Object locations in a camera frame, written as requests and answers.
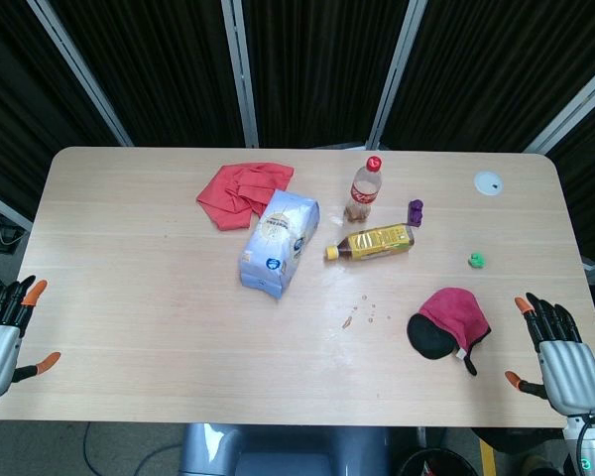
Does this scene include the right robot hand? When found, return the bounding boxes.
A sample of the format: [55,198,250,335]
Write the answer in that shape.
[504,292,595,416]

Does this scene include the pink and black cloth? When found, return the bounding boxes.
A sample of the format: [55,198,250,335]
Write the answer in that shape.
[407,287,493,377]

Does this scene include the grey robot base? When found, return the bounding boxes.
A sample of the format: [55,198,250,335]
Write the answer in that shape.
[178,422,393,476]

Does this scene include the yellow-label tea bottle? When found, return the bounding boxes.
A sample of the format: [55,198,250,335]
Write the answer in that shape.
[324,223,417,263]

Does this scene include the red-capped cola bottle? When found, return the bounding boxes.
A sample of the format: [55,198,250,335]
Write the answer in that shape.
[344,155,384,224]

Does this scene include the red cloth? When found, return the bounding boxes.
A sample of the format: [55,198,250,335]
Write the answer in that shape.
[195,162,296,232]

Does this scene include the black bin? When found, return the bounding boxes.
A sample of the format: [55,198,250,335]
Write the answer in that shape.
[400,447,480,476]

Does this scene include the white round table grommet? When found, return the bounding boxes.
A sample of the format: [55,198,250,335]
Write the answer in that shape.
[473,171,504,196]

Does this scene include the pale blue paper bag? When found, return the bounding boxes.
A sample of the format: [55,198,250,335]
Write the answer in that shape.
[237,188,322,300]

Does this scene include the white cable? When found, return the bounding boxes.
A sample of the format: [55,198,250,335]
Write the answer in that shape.
[0,205,29,249]

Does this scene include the grey floor cable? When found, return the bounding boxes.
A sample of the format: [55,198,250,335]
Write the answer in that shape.
[81,421,180,470]

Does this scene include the grey screen frame post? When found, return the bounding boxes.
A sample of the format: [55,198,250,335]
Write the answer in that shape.
[27,0,134,148]
[365,0,430,151]
[522,66,595,155]
[220,0,260,149]

